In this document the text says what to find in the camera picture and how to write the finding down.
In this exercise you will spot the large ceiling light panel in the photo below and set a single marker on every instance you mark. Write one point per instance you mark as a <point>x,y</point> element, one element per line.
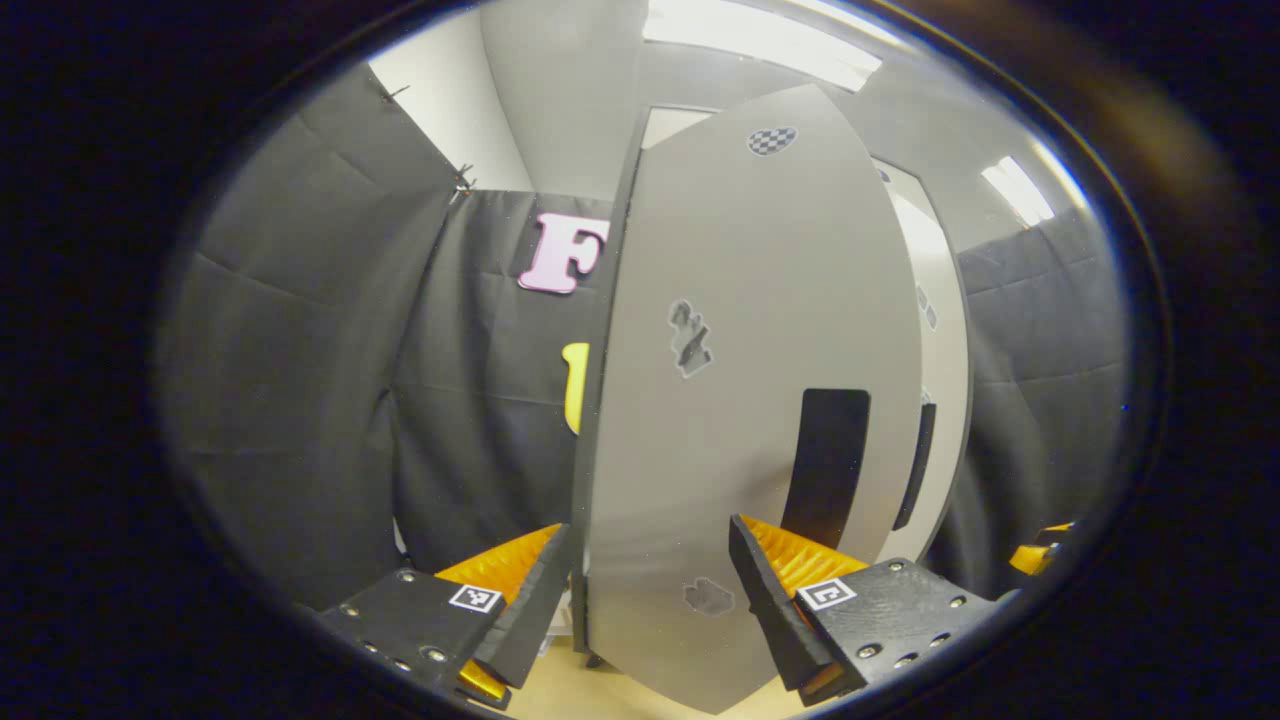
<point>760,40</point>

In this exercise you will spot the grey cabinet door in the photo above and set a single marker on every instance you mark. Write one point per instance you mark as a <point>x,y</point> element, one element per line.
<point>952,420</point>
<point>700,480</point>

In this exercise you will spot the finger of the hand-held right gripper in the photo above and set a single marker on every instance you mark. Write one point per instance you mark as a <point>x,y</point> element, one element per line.
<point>1030,560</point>
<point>1060,529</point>

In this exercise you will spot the black backdrop cloth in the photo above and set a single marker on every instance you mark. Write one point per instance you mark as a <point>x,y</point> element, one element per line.
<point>300,400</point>

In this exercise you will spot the small ceiling light panel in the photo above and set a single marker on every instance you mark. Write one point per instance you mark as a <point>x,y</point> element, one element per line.
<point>1018,190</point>

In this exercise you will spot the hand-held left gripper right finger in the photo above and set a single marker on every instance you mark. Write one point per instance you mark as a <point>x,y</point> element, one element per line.
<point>770,610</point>

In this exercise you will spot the grey shoe cabinet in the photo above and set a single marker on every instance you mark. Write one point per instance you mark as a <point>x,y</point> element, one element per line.
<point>582,600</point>

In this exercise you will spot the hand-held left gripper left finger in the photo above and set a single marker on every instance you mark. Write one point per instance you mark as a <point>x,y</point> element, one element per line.
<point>525,610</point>

